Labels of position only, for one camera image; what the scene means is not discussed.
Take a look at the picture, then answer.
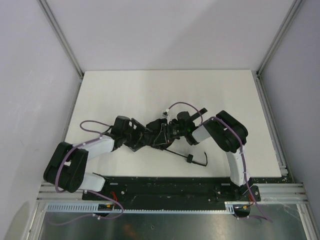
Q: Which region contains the black folding umbrella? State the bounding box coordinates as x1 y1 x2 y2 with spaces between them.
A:
144 108 208 167

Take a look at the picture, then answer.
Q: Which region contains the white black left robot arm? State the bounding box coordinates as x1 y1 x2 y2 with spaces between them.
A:
43 116 148 193

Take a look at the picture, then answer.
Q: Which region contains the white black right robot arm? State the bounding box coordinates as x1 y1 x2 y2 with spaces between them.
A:
163 108 250 193

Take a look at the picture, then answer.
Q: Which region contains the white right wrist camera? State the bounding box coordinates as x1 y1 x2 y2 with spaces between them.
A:
162 108 170 119

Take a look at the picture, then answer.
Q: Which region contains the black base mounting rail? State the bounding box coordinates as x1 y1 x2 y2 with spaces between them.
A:
82 176 261 207

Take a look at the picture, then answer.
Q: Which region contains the grey slotted cable duct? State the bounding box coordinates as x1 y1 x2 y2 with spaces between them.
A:
45 201 249 214

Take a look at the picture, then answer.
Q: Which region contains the aluminium frame side rail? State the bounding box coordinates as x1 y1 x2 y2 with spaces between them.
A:
252 71 308 204

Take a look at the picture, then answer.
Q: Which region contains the left aluminium frame post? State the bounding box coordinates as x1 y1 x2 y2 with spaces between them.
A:
37 0 84 79

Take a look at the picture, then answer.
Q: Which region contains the aluminium frame post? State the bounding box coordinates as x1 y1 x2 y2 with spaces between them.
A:
256 0 305 76
37 0 84 79

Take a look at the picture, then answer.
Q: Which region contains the right aluminium frame post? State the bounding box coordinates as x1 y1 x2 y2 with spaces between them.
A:
256 0 305 76

